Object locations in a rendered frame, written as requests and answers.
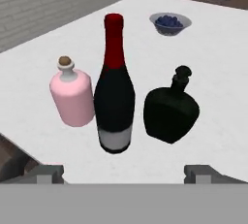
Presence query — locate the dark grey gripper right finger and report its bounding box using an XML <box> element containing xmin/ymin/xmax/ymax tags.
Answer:
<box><xmin>183</xmin><ymin>164</ymin><xmax>247</xmax><ymax>185</ymax></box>

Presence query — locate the dark wine bottle red neck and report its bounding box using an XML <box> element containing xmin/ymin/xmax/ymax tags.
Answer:
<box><xmin>93</xmin><ymin>13</ymin><xmax>137</xmax><ymax>155</ymax></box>

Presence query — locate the pink bottle with cork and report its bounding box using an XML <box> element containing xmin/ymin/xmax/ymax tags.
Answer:
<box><xmin>48</xmin><ymin>55</ymin><xmax>96</xmax><ymax>128</ymax></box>

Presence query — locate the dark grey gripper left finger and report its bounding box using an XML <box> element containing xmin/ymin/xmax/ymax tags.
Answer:
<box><xmin>2</xmin><ymin>164</ymin><xmax>67</xmax><ymax>185</ymax></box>

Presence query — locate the glass bowl of blueberries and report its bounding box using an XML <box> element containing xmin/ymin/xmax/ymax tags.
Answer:
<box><xmin>148</xmin><ymin>12</ymin><xmax>193</xmax><ymax>37</ymax></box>

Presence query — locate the squat black glass bottle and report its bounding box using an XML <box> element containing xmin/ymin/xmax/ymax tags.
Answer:
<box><xmin>142</xmin><ymin>65</ymin><xmax>201</xmax><ymax>144</ymax></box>

